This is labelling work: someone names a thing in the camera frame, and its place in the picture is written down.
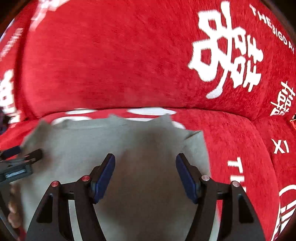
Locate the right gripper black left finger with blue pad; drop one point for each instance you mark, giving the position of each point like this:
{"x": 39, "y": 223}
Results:
{"x": 52, "y": 219}

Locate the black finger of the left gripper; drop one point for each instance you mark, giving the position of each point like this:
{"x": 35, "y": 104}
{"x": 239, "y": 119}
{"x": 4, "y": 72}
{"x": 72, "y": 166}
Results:
{"x": 34, "y": 156}

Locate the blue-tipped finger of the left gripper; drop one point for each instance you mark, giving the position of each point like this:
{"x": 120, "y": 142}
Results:
{"x": 6, "y": 154}

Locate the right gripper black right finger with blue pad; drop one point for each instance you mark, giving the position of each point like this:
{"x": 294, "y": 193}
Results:
{"x": 238, "y": 220}

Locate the grey knit sweater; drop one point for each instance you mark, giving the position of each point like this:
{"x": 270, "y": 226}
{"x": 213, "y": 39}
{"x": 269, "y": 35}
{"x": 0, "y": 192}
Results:
{"x": 145, "y": 199}

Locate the person's left hand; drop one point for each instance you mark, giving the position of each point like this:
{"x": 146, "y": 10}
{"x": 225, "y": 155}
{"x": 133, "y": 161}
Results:
{"x": 14, "y": 206}

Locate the red wedding sofa cover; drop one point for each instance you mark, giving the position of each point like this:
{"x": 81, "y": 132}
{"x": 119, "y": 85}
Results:
{"x": 226, "y": 68}

